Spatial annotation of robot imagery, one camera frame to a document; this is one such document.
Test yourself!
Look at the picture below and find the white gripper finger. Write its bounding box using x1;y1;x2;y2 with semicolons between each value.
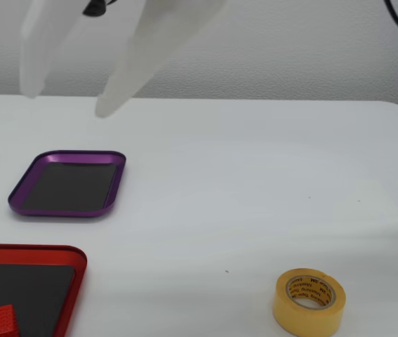
19;0;88;100
94;0;228;119

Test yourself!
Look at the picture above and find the purple metal tray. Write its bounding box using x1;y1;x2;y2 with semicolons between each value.
7;150;128;220

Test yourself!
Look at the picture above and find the red metal tray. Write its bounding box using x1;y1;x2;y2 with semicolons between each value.
0;243;88;337

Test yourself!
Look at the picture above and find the yellow masking tape roll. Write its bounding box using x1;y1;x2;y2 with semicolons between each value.
272;267;347;336

